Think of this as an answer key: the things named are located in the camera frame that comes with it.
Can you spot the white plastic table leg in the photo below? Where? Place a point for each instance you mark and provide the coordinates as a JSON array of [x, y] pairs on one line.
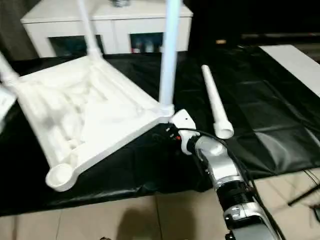
[[215, 100], [90, 32], [8, 72], [170, 62]]

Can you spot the white low cabinet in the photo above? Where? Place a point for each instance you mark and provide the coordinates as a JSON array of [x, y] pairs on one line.
[[62, 25]]

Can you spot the white mug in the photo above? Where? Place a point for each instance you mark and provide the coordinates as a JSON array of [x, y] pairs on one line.
[[136, 47]]

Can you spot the small yellow tag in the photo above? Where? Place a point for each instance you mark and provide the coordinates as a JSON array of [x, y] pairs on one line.
[[221, 41]]

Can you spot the white plastic table top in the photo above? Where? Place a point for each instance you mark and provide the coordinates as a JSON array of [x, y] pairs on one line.
[[87, 100]]

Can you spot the black tangled bundle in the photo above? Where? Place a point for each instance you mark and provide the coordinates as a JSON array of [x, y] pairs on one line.
[[118, 2]]

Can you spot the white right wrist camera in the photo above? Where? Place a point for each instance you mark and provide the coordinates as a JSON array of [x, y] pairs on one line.
[[183, 120]]

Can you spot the white long board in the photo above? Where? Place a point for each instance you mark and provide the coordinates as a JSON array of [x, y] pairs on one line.
[[295, 65]]

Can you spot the black mat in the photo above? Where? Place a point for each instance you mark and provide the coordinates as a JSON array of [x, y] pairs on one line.
[[262, 112]]

